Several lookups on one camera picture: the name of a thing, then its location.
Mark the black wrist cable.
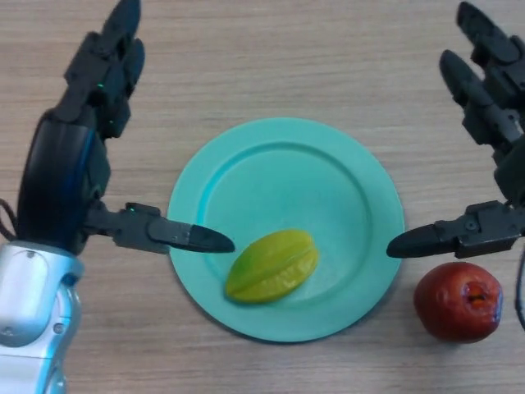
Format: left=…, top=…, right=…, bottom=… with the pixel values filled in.
left=514, top=241, right=525, bottom=328
left=0, top=198, right=20, bottom=241

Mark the red apple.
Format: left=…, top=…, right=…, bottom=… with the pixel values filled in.
left=413, top=262, right=504, bottom=342

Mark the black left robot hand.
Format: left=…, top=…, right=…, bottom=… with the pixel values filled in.
left=16, top=0, right=236, bottom=258

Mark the yellow starfruit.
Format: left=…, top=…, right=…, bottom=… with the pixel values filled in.
left=224, top=228, right=320, bottom=305

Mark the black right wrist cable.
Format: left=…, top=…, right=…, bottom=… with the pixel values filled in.
left=514, top=241, right=525, bottom=328

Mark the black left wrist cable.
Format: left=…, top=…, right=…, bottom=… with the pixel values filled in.
left=0, top=198, right=20, bottom=241

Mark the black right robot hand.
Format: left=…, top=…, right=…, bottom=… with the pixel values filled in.
left=386, top=1, right=525, bottom=259

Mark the green round plate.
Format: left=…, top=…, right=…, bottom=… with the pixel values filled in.
left=167, top=117, right=406, bottom=342

